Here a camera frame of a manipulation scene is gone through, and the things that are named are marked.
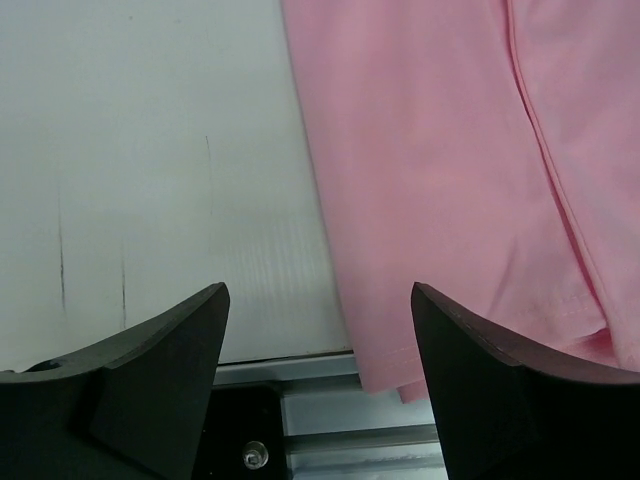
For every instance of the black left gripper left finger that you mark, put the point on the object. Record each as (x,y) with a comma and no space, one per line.
(131,406)

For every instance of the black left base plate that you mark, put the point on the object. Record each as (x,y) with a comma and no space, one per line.
(243,434)

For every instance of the pink t-shirt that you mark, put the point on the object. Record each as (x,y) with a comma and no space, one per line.
(489,149)

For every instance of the aluminium mounting rail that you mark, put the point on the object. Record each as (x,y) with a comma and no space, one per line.
(334,430)

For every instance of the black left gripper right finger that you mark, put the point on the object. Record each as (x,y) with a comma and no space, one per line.
(508,407)

